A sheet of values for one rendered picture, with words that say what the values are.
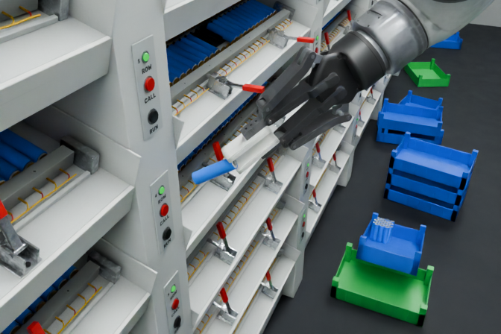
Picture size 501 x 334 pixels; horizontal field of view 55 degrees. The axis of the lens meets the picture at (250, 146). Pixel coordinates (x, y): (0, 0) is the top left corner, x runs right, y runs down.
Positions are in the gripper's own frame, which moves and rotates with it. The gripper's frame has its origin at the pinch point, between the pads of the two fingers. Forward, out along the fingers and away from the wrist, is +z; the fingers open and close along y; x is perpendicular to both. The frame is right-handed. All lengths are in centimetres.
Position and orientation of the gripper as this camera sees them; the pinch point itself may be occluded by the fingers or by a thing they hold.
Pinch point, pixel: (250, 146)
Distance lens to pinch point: 64.3
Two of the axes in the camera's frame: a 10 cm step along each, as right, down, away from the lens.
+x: 3.6, 4.8, -8.0
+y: -5.1, -6.2, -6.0
